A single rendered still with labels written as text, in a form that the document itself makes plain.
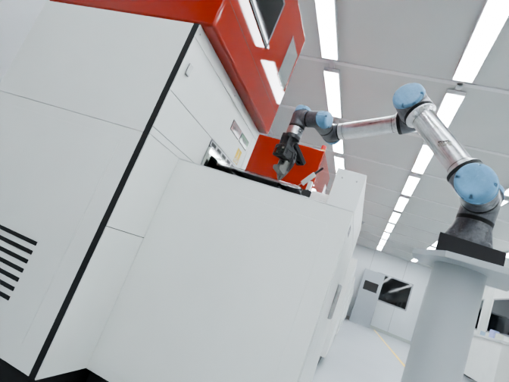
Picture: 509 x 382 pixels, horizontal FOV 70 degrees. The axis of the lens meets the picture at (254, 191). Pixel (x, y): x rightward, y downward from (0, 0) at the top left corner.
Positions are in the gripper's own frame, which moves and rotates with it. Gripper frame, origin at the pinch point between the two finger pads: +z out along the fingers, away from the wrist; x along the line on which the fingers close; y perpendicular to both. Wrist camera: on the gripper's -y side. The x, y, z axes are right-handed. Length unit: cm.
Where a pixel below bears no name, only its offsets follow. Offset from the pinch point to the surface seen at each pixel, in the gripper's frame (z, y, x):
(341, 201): 12, 18, 48
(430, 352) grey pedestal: 46, -14, 74
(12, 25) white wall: -35, 107, -138
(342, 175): 4, 19, 46
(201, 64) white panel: -16, 61, 6
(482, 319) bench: -30, -846, -119
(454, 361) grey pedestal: 45, -17, 80
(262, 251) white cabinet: 36, 32, 36
